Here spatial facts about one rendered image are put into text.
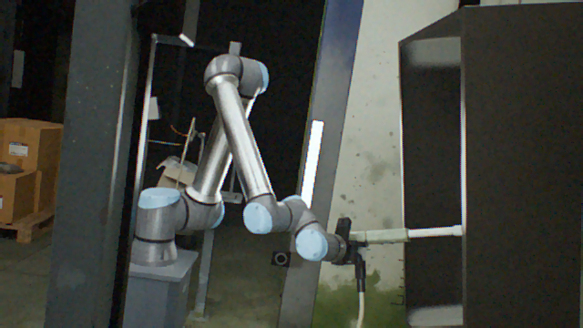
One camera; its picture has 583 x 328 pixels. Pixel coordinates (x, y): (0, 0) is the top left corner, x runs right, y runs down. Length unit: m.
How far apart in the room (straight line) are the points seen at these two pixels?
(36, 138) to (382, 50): 2.98
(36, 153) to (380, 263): 3.00
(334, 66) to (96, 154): 2.01
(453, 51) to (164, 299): 1.49
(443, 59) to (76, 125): 1.68
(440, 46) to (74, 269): 1.71
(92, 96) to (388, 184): 2.10
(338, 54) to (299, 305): 1.38
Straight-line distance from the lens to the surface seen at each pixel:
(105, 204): 0.45
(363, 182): 2.41
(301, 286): 2.52
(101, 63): 0.45
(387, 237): 1.58
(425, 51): 1.94
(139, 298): 1.76
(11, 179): 3.99
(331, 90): 2.36
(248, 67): 1.61
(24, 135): 4.32
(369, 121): 2.39
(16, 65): 10.57
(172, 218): 1.75
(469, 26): 1.36
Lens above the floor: 1.26
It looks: 6 degrees down
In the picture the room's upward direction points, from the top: 9 degrees clockwise
